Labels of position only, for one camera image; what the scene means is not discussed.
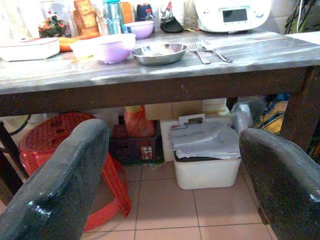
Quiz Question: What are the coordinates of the orange cracker packet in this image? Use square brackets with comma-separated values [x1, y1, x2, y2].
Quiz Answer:
[72, 0, 100, 36]

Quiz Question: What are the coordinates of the white kitchen appliance with screen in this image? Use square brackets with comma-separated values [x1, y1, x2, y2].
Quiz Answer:
[193, 0, 273, 34]

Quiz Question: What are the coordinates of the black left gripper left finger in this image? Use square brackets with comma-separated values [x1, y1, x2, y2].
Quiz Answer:
[0, 118, 110, 240]

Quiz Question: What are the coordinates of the small lilac plastic bowl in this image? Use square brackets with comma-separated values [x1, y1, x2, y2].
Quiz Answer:
[121, 20, 155, 40]

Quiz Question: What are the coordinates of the dark purple plastic crate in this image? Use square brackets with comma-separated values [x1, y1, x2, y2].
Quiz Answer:
[109, 124, 159, 165]

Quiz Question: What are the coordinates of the white plastic bin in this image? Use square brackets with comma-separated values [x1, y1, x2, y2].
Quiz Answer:
[173, 155, 242, 190]

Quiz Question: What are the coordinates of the clear blue water bottle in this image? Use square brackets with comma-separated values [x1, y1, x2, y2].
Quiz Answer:
[102, 0, 122, 35]

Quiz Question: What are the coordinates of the artificial flower pot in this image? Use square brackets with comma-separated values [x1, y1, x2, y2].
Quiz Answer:
[38, 10, 68, 38]

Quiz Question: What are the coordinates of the stack of white papers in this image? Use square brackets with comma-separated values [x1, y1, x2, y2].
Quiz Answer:
[169, 121, 242, 160]

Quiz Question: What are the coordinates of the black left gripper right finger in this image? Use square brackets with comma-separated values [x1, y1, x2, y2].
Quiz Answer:
[238, 128, 320, 240]

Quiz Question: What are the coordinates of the orange plastic bag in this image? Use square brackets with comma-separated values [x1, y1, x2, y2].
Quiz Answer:
[123, 105, 156, 138]

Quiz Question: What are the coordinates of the cardboard box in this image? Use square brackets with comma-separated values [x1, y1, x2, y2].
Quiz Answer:
[144, 101, 204, 121]

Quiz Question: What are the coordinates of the blue yellow patterned bag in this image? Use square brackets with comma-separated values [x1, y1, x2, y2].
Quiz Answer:
[253, 93, 289, 136]

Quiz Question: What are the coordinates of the stainless steel bowl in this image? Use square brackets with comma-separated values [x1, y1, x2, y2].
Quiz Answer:
[130, 42, 188, 66]

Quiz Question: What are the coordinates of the white rectangular lidded container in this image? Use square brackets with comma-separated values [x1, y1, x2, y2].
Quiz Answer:
[0, 37, 61, 62]

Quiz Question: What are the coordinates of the dark wooden table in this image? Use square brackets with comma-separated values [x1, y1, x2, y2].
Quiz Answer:
[0, 27, 320, 198]

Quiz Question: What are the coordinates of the silver fork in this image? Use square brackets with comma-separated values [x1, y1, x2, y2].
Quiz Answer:
[188, 39, 211, 65]

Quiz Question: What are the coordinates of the red plastic stool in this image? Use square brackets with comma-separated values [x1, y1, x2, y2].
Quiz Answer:
[18, 112, 132, 232]

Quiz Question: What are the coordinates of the large lilac plastic bowl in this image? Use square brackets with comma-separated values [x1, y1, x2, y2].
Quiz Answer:
[69, 33, 137, 64]

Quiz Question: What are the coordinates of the silver spoon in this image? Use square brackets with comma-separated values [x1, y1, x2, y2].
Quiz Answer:
[200, 40, 233, 63]

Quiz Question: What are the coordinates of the orange box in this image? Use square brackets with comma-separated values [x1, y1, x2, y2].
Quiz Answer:
[120, 1, 133, 25]

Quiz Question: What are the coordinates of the dark blue cup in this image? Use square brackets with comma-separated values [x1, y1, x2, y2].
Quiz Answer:
[136, 3, 154, 22]

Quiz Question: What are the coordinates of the black curved object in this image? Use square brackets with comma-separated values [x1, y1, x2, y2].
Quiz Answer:
[159, 16, 185, 34]

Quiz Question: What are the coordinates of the clear plastic bag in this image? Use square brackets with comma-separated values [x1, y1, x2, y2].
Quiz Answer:
[230, 96, 267, 136]

